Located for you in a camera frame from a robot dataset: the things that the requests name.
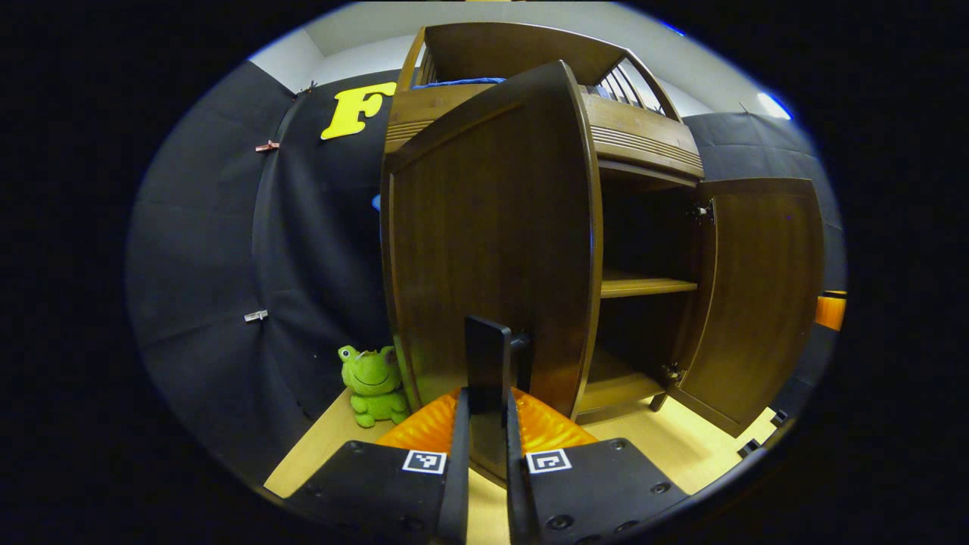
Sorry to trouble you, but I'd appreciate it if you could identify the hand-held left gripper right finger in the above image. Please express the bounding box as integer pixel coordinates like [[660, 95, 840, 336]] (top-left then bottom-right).
[[503, 386, 690, 545]]

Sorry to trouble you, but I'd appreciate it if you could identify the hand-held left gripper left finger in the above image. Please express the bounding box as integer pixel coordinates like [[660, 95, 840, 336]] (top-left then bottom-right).
[[284, 386, 472, 545]]

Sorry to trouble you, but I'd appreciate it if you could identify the wooden shoe cabinet door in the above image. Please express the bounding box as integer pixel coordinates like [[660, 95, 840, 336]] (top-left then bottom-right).
[[380, 59, 604, 485], [665, 178, 826, 438]]

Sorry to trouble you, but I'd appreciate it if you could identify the wooden double-door shoe cabinet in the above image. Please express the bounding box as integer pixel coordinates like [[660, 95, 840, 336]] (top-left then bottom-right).
[[382, 21, 706, 425]]

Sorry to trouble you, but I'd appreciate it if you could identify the green frog plush toy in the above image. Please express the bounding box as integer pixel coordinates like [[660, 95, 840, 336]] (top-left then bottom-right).
[[338, 345, 410, 428]]

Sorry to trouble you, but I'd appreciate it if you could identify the blue folded towel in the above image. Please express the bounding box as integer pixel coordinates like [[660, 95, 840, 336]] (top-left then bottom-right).
[[413, 76, 506, 90]]

